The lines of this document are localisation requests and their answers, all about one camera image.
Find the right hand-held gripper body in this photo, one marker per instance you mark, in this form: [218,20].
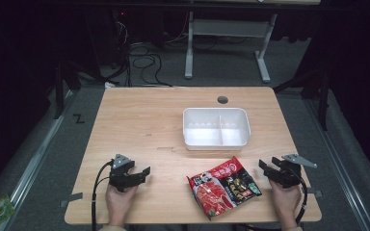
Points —
[288,174]

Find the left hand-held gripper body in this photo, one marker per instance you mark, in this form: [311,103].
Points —
[119,176]

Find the person's right hand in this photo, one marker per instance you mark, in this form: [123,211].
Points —
[285,202]

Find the person's left hand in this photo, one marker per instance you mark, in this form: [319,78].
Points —
[118,205]

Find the grey tape strip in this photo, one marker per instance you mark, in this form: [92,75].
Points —
[72,198]
[317,193]

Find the red and black food packet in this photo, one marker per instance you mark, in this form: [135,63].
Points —
[223,189]

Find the white divided plastic container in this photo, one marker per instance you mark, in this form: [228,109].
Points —
[216,136]

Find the black metal stand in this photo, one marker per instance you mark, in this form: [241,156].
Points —
[58,93]
[323,96]

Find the metal floor rail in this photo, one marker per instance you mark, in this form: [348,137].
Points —
[337,160]
[35,160]

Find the white metal desk frame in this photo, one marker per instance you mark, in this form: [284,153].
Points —
[228,28]

